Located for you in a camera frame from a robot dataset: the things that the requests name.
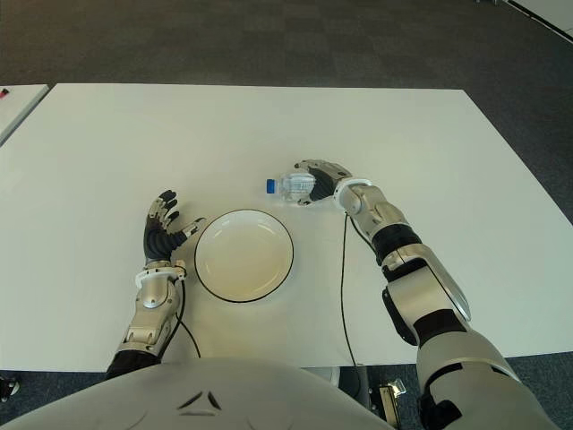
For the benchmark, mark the grey chair base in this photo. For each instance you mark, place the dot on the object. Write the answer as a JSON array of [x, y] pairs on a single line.
[[488, 2]]

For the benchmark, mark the black table leg base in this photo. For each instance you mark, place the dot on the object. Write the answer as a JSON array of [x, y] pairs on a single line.
[[353, 380]]

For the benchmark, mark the white side table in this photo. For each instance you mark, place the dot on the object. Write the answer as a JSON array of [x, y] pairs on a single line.
[[18, 107]]

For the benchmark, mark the white plate black rim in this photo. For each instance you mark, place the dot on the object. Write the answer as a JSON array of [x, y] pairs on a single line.
[[244, 255]]

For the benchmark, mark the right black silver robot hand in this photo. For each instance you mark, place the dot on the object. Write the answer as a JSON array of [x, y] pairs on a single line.
[[327, 179]]

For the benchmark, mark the grey robot torso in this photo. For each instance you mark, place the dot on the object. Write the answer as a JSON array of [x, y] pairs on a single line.
[[201, 394]]

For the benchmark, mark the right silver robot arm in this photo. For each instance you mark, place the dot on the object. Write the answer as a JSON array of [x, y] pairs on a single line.
[[425, 286]]

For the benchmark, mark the black table foot caster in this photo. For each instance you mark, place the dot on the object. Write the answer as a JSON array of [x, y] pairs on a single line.
[[9, 386]]

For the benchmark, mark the metal table foot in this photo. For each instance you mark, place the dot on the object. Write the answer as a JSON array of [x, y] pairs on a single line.
[[389, 401]]

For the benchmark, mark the clear water bottle blue cap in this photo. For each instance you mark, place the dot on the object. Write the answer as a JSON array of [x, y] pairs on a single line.
[[288, 187]]

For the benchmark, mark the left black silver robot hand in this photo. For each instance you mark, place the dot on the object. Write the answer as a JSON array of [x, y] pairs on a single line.
[[156, 242]]

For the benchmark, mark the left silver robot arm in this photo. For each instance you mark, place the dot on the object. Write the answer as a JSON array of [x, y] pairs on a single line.
[[152, 304]]

